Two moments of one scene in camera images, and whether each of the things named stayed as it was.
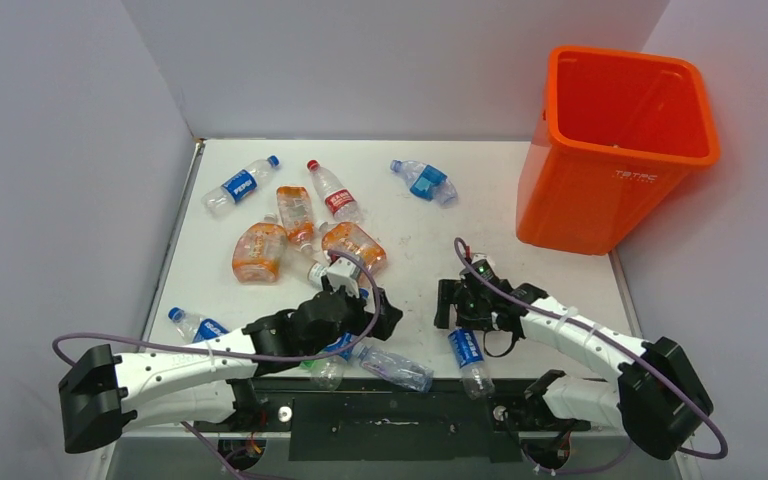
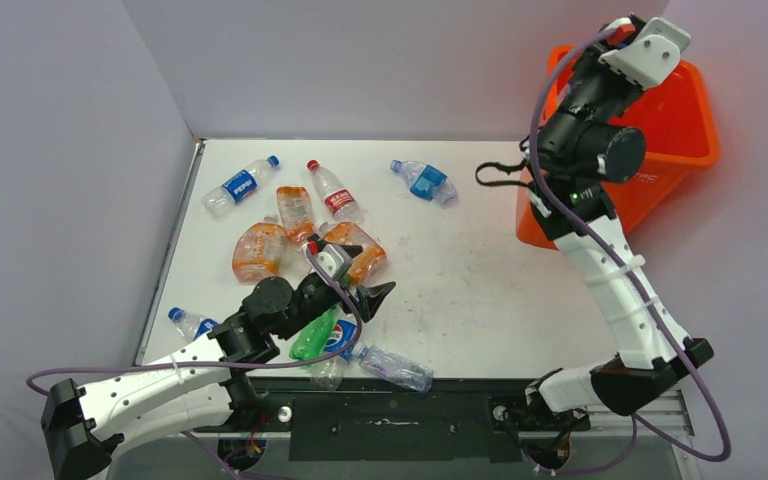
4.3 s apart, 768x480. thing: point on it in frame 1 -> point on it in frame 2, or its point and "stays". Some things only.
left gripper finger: x=388 y=315 -> x=370 y=298
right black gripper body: x=471 y=309 -> x=595 y=90
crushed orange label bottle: x=296 y=209 stays
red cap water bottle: x=341 y=202 stays
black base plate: x=374 y=421 stays
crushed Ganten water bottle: x=394 y=368 stays
